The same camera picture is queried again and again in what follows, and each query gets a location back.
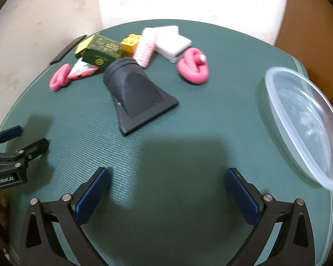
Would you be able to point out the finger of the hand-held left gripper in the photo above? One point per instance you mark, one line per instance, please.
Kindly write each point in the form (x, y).
(9, 133)
(36, 145)

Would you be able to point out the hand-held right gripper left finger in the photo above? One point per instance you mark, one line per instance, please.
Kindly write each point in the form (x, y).
(91, 196)

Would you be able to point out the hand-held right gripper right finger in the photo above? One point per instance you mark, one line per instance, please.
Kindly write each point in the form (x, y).
(242, 196)

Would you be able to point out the small pink foam curler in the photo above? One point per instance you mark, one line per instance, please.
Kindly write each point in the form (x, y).
(58, 80)

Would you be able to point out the red and white packet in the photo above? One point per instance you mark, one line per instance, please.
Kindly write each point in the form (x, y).
(82, 70)

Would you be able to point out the clear plastic bowl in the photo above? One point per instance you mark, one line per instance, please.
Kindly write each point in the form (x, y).
(302, 116)

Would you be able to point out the black hair dryer nozzle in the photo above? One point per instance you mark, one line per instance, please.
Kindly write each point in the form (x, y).
(138, 94)

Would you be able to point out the green box with gold dots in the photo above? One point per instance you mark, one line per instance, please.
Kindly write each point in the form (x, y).
(102, 44)

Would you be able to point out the large pink foam curler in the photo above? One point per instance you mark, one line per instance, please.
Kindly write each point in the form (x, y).
(191, 73)

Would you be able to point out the yellow toy brick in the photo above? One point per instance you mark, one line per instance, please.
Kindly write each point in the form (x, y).
(129, 44)

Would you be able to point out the white plastic box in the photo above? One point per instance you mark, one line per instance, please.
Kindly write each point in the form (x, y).
(173, 45)

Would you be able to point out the black flat bar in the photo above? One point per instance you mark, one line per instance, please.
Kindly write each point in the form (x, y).
(68, 49)

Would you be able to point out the brown wooden door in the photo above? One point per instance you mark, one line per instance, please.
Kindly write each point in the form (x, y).
(316, 33)

